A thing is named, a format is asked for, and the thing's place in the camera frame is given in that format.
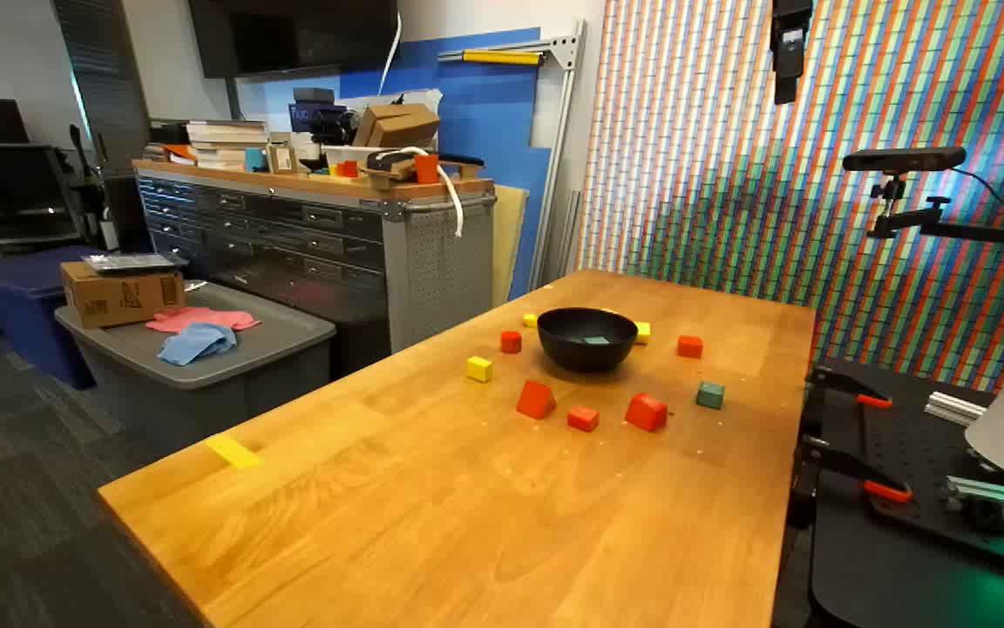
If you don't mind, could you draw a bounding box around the large red block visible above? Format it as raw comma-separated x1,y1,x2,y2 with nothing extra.
625,389,673,437

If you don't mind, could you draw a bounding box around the black bowl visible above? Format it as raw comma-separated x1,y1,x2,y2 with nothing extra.
535,304,643,376

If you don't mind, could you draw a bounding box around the red house-shaped block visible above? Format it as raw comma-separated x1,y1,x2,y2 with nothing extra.
514,376,560,421

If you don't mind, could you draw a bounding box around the tan board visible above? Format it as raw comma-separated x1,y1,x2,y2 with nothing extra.
489,182,535,307

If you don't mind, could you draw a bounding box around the blue foam board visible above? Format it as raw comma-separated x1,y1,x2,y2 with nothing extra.
338,24,553,298

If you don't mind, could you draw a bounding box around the open cardboard box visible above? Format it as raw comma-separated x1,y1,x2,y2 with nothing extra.
353,102,445,150

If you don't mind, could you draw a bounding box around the gray metal drawer cabinet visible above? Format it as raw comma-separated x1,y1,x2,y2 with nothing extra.
131,155,502,357

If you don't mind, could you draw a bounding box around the yellow bar tool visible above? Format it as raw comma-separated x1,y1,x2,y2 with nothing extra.
442,43,552,69

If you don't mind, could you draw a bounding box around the black equipment pile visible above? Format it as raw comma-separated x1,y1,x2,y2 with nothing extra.
285,83,354,150

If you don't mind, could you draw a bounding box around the pink cloth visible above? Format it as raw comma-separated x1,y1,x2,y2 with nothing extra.
143,304,261,337

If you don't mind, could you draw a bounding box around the gray storage bin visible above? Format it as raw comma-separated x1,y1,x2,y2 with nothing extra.
51,274,338,455

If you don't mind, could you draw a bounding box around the yellow tape strip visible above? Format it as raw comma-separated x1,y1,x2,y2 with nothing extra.
202,433,264,473

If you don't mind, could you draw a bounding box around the blue cloth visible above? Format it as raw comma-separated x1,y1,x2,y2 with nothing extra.
152,321,244,371

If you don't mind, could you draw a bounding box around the stack of books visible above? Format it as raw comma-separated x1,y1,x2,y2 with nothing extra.
182,114,272,176

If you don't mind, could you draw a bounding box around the gray flat packet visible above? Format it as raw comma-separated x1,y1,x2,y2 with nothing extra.
80,248,187,279

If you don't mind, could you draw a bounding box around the brown cardboard box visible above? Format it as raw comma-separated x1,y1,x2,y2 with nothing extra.
55,253,187,330

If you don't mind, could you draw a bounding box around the blue plastic tote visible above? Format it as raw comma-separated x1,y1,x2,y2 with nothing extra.
0,242,101,395

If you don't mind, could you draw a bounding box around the white cable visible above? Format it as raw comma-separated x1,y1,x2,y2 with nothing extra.
390,143,466,242

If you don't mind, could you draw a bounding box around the white shelf bracket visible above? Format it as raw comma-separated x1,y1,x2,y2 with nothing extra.
539,17,590,81

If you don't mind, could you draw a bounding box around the black wall monitor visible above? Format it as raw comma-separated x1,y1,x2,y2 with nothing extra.
186,0,403,81

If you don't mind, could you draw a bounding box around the black clamp orange handle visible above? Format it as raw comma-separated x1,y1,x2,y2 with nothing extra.
798,433,920,510
809,364,899,419

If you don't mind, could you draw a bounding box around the black stereo camera bar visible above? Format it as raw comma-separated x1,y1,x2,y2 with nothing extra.
840,143,973,176

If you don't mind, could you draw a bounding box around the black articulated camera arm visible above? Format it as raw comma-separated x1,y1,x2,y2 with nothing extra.
865,169,1004,253

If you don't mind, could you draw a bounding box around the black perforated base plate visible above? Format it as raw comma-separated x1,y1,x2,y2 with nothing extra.
806,357,1004,628

